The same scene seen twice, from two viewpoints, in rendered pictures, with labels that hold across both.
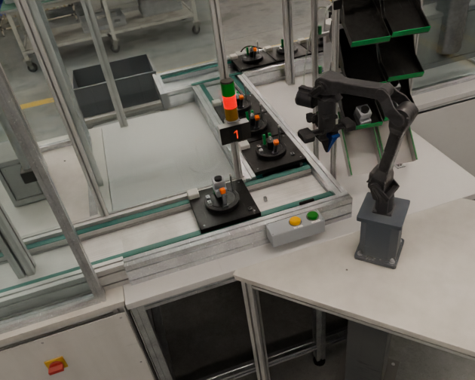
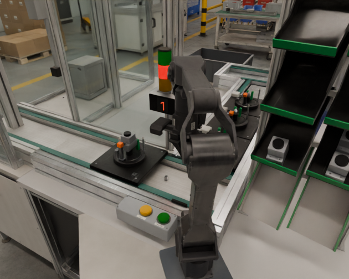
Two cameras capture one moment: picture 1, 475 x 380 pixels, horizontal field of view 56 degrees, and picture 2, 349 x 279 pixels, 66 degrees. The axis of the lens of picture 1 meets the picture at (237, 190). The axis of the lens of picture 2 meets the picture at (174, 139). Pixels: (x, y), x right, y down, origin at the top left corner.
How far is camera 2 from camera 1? 112 cm
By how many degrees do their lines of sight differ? 33
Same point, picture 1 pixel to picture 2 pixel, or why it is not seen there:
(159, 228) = (88, 148)
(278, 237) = (121, 213)
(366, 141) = (285, 187)
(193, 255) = (72, 180)
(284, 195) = (184, 186)
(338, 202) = not seen: hidden behind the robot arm
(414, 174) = (344, 268)
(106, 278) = (24, 155)
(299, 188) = not seen: hidden behind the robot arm
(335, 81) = (178, 65)
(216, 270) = (76, 202)
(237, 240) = (103, 191)
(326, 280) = not seen: outside the picture
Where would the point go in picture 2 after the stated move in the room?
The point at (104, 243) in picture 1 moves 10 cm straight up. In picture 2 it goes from (57, 137) to (52, 119)
